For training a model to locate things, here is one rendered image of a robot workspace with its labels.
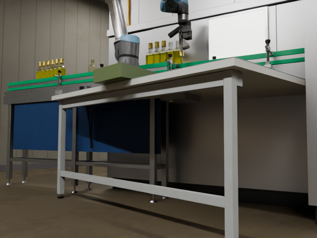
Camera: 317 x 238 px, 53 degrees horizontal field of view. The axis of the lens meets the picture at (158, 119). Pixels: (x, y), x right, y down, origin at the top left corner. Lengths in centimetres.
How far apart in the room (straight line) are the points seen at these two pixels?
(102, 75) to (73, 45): 354
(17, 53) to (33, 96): 191
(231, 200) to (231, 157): 17
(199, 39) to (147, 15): 56
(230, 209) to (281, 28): 138
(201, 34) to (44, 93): 144
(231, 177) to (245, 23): 133
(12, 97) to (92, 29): 262
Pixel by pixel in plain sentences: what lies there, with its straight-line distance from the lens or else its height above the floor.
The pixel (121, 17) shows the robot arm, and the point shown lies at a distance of 209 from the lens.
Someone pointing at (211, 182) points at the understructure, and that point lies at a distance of 235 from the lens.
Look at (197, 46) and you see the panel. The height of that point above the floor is 112.
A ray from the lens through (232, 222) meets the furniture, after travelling 133.
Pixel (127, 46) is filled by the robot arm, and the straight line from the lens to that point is 187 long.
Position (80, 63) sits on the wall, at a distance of 529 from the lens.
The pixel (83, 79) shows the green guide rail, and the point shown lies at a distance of 266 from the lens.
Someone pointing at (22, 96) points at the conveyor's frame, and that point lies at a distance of 317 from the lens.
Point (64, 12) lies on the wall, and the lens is 539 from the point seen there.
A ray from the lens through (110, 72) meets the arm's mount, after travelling 173.
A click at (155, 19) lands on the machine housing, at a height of 141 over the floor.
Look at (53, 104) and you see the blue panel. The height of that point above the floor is 72.
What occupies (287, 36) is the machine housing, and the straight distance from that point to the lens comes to 230.
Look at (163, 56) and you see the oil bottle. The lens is 237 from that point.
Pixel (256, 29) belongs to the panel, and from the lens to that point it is 233.
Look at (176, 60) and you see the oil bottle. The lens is 231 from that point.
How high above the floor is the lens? 44
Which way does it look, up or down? 4 degrees up
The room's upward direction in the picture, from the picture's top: straight up
